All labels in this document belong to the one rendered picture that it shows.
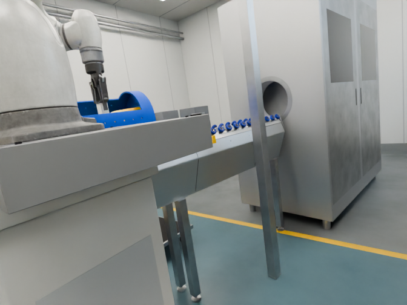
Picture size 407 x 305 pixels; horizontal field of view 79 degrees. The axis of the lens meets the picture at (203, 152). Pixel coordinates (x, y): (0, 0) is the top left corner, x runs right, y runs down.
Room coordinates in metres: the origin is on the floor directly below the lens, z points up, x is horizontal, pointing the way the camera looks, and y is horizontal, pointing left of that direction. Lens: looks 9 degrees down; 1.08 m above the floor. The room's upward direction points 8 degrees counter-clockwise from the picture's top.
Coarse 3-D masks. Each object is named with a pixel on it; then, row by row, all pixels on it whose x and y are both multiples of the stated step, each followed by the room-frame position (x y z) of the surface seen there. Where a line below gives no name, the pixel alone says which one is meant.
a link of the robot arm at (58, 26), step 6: (30, 0) 0.97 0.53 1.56; (36, 0) 0.97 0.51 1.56; (42, 6) 1.02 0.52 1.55; (48, 18) 1.04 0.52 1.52; (54, 18) 1.07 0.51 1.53; (54, 24) 1.05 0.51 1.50; (60, 24) 1.09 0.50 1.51; (60, 30) 1.07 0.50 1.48; (60, 36) 1.07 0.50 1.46; (66, 42) 1.08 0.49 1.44; (66, 48) 1.10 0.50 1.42
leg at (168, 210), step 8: (168, 208) 1.40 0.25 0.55; (168, 216) 1.40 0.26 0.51; (168, 224) 1.40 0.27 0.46; (168, 232) 1.41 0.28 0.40; (176, 232) 1.42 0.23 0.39; (168, 240) 1.42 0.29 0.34; (176, 240) 1.41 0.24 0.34; (176, 248) 1.41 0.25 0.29; (176, 256) 1.40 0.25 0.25; (176, 264) 1.39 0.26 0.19; (176, 272) 1.40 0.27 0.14; (176, 280) 1.41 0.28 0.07; (184, 280) 1.42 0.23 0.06; (184, 288) 1.41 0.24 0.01
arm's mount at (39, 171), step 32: (128, 128) 0.41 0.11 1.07; (160, 128) 0.46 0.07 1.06; (192, 128) 0.52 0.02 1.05; (0, 160) 0.28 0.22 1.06; (32, 160) 0.30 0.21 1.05; (64, 160) 0.33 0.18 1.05; (96, 160) 0.36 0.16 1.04; (128, 160) 0.40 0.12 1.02; (160, 160) 0.45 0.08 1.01; (0, 192) 0.28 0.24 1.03; (32, 192) 0.29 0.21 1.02; (64, 192) 0.32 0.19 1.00
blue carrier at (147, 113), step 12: (120, 96) 1.30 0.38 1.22; (132, 96) 1.31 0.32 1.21; (144, 96) 1.22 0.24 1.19; (84, 108) 1.22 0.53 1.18; (96, 108) 1.26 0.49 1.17; (108, 108) 1.31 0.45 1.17; (120, 108) 1.35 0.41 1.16; (144, 108) 1.17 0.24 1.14; (96, 120) 1.01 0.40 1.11; (108, 120) 1.04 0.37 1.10; (120, 120) 1.07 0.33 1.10; (132, 120) 1.11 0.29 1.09; (144, 120) 1.15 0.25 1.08
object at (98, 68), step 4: (88, 64) 1.09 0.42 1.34; (92, 64) 1.09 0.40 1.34; (96, 64) 1.09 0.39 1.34; (100, 64) 1.10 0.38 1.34; (88, 68) 1.09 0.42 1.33; (92, 68) 1.09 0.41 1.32; (96, 68) 1.09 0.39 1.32; (100, 68) 1.10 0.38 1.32; (88, 72) 1.09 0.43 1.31; (92, 72) 1.09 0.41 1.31; (96, 72) 1.09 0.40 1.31; (100, 72) 1.10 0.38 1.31; (92, 76) 1.13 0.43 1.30; (96, 76) 1.09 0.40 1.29; (96, 80) 1.10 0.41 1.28
